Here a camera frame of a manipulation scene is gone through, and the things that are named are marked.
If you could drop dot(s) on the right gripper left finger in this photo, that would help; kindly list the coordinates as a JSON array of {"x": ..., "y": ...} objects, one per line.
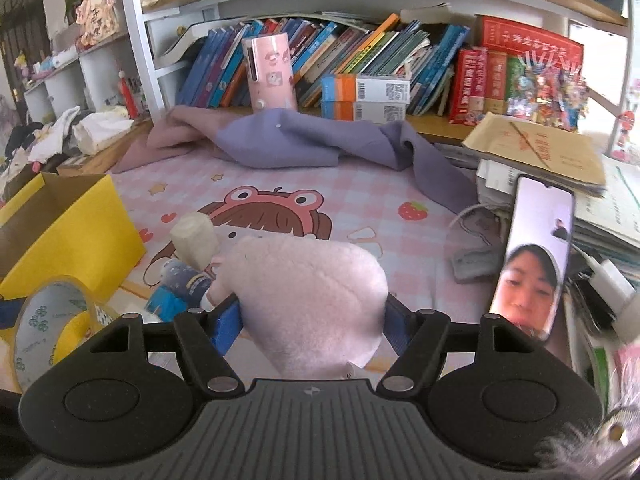
[{"x": 204, "y": 339}]

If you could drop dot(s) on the purple cloth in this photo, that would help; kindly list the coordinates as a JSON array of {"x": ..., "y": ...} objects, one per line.
[{"x": 279, "y": 138}]

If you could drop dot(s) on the yellow tape roll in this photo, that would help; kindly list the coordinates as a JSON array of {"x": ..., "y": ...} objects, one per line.
[{"x": 54, "y": 321}]

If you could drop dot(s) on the pink plush pig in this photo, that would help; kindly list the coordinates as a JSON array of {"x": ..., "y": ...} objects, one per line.
[{"x": 314, "y": 308}]

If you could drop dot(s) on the white tape roll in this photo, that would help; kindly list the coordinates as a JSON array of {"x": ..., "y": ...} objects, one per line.
[{"x": 195, "y": 240}]

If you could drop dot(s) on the orange white box stack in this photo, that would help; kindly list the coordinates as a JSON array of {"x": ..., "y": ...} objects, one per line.
[{"x": 355, "y": 97}]

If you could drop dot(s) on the yellow cardboard box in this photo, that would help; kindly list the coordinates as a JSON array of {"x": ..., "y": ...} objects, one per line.
[{"x": 67, "y": 227}]

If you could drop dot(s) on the pink doll figurine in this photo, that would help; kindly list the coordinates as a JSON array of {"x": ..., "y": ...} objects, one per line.
[{"x": 98, "y": 20}]

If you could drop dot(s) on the beige tissue box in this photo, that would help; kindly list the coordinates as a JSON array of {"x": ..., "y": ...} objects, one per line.
[{"x": 99, "y": 130}]

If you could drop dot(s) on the small blue bottle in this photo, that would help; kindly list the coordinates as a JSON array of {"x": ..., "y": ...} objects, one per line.
[{"x": 181, "y": 288}]

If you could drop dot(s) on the pink cylindrical gadget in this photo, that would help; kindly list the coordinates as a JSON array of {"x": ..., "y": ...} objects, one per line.
[{"x": 269, "y": 72}]

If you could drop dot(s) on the smartphone with video call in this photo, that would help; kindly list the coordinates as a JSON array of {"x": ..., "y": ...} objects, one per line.
[{"x": 531, "y": 278}]

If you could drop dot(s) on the red dictionary book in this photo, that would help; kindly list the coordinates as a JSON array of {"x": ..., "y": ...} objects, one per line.
[{"x": 481, "y": 69}]

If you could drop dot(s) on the colourful figure display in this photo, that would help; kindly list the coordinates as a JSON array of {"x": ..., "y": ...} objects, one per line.
[{"x": 546, "y": 89}]

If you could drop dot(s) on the pile of clothes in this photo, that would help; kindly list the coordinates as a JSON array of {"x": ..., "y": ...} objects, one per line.
[{"x": 37, "y": 148}]

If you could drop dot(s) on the brown paper envelope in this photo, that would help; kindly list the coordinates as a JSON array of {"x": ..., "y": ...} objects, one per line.
[{"x": 565, "y": 157}]

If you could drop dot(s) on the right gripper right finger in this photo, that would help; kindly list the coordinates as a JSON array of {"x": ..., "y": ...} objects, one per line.
[{"x": 418, "y": 338}]

